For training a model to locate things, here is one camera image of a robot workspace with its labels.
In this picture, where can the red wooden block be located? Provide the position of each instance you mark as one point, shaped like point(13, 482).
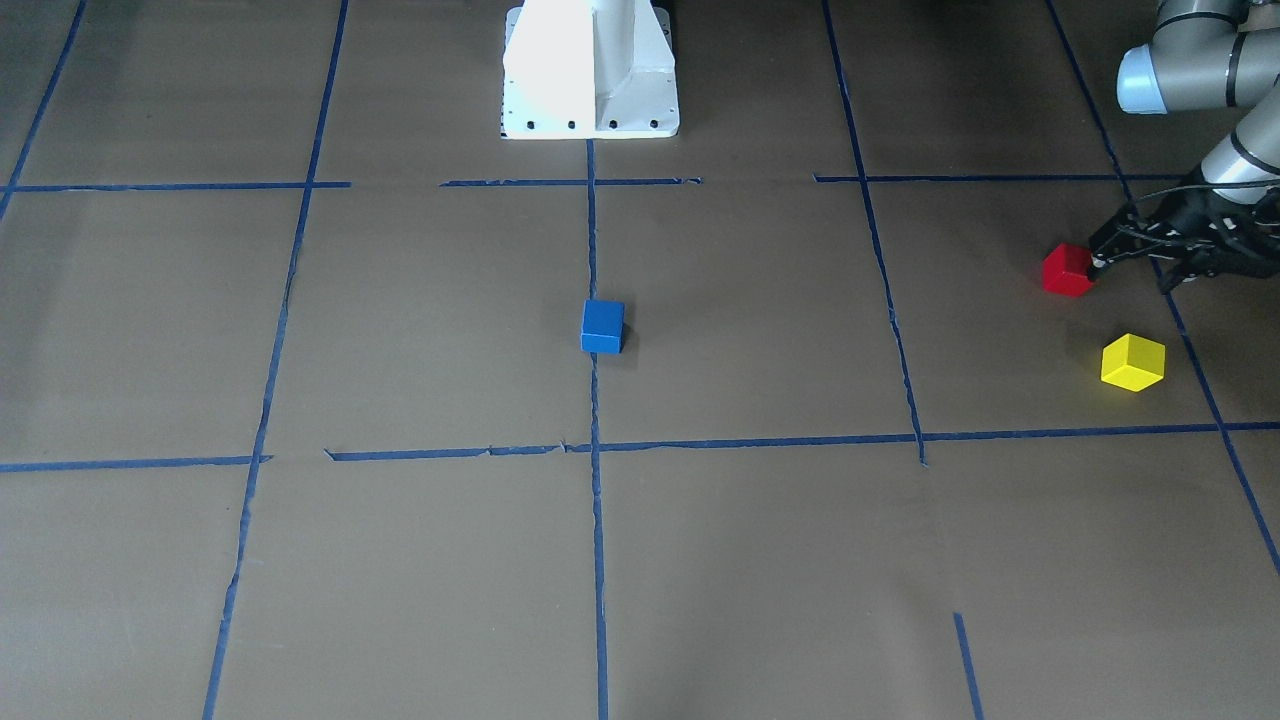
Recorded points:
point(1067, 270)

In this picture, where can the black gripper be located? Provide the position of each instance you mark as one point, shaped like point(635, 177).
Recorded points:
point(1193, 216)

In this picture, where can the blue wooden block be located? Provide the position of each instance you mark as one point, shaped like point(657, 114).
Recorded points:
point(602, 327)

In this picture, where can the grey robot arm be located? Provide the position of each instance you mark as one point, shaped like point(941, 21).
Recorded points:
point(1201, 57)

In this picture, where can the brown paper table cover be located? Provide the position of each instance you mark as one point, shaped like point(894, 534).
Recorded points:
point(296, 423)

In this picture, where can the yellow wooden block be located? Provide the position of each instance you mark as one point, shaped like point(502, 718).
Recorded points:
point(1133, 362)

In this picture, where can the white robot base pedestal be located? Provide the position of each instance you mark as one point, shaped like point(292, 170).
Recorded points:
point(581, 70)

